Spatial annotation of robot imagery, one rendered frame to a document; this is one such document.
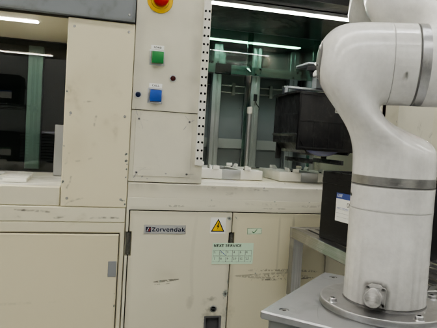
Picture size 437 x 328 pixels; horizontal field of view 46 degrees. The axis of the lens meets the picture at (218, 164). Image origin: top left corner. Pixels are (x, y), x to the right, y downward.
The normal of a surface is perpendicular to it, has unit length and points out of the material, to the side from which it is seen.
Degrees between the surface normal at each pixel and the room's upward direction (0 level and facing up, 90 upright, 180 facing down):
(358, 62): 89
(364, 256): 90
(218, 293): 90
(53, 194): 90
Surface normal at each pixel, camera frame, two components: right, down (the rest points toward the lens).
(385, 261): -0.36, 0.03
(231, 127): 0.26, 0.07
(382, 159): -0.57, 0.06
